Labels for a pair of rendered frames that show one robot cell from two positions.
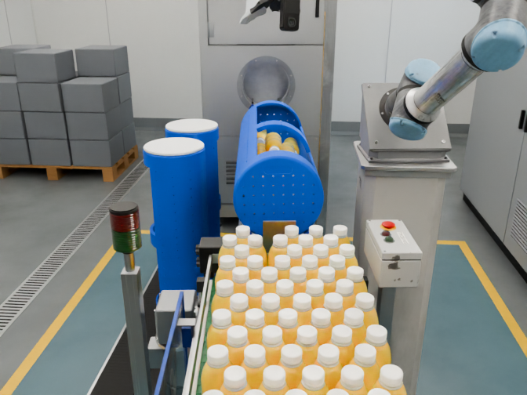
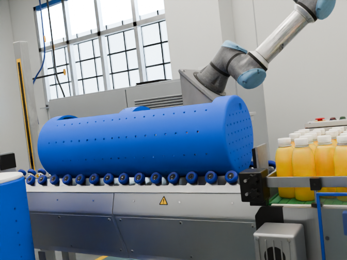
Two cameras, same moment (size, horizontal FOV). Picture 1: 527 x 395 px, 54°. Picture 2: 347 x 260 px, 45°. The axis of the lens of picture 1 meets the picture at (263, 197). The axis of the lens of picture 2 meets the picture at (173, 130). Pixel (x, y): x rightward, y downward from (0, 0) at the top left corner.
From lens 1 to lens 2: 1.70 m
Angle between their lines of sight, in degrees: 60
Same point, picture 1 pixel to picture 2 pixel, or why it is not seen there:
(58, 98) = not seen: outside the picture
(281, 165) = (237, 103)
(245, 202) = (229, 141)
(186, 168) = (24, 194)
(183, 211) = (28, 252)
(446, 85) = (289, 36)
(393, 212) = not seen: hidden behind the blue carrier
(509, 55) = (331, 7)
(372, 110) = (199, 84)
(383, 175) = not seen: hidden behind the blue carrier
